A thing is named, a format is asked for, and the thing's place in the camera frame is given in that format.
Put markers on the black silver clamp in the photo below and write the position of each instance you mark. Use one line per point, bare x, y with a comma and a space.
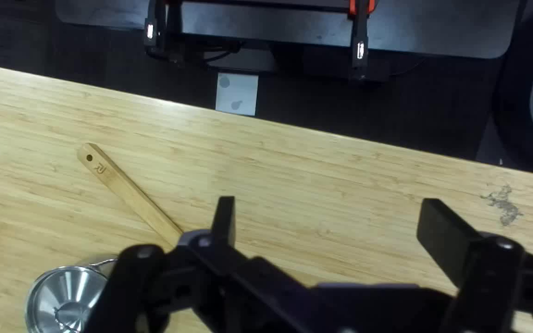
155, 30

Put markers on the silver metal pot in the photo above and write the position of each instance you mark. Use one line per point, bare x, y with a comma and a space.
102, 267

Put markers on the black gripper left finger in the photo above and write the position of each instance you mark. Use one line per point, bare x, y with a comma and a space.
174, 289

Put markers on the white paper sheet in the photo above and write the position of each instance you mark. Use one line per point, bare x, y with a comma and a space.
237, 93

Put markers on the orange black clamp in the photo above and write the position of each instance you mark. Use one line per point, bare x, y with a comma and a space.
359, 43

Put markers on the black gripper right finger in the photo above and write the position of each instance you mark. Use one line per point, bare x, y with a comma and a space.
494, 278

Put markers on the wooden slotted spatula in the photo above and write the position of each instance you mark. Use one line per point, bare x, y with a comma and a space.
127, 191

